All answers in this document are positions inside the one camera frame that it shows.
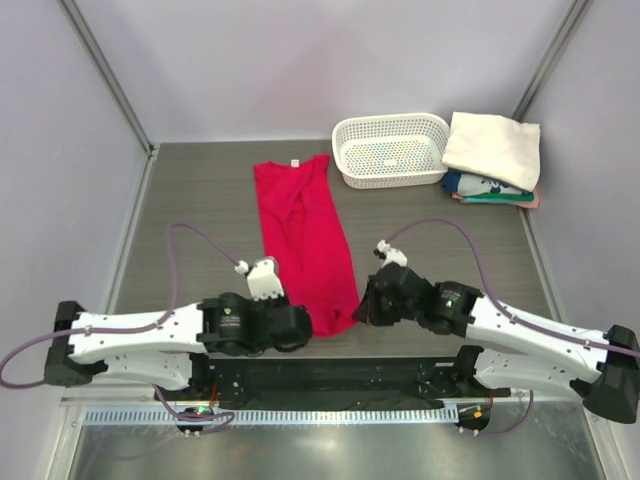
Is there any folded cream t-shirt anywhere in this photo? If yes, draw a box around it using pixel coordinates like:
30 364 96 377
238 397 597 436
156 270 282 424
442 111 541 192

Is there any white plastic basket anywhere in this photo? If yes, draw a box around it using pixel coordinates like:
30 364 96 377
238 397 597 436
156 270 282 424
331 113 450 189

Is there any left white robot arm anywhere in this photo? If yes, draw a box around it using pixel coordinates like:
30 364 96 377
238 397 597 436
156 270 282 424
44 293 312 400

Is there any folded blue white t-shirt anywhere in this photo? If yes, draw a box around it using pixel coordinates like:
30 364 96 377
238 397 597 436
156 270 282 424
442 171 530 197

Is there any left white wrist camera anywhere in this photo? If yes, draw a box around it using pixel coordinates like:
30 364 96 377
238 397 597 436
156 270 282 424
234 256 286 301

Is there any aluminium rail profile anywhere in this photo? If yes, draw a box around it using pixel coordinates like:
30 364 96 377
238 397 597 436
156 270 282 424
59 389 610 407

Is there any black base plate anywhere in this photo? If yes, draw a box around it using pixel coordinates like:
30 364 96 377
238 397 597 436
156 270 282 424
161 356 510 403

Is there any folded pink t-shirt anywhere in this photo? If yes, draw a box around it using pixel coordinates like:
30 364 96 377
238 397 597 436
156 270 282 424
452 192 540 209

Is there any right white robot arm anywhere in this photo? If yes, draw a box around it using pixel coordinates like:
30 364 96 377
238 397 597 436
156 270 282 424
353 263 639 424

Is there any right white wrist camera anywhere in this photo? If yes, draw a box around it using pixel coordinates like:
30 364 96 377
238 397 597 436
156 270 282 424
373 240 408 268

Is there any white slotted cable duct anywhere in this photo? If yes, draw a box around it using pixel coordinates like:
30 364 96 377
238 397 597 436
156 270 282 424
82 404 459 426

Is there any red t-shirt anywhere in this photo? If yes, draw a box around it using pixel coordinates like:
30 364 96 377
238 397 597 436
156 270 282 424
253 154 360 337

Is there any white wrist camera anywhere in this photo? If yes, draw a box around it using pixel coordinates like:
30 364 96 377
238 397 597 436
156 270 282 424
234 256 286 301
373 240 408 268

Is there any folded green t-shirt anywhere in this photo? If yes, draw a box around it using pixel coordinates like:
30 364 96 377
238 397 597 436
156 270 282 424
462 193 536 204

